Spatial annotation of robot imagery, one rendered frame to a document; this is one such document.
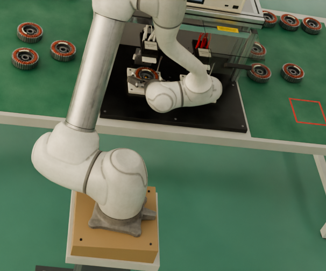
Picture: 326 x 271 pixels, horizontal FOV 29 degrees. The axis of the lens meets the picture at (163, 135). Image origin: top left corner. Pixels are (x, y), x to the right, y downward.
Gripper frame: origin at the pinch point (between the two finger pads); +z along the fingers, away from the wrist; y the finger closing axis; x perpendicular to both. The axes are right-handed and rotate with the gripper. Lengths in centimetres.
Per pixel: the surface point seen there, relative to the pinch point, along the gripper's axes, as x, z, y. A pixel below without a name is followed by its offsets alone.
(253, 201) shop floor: -70, 39, 79
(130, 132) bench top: -19.7, -18.4, -6.4
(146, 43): 14.5, 1.8, -1.8
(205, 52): 14.1, 1.0, 24.4
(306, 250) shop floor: -85, 13, 103
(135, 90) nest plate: -5.1, -4.6, -4.7
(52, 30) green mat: 10, 29, -41
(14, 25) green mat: 10, 30, -58
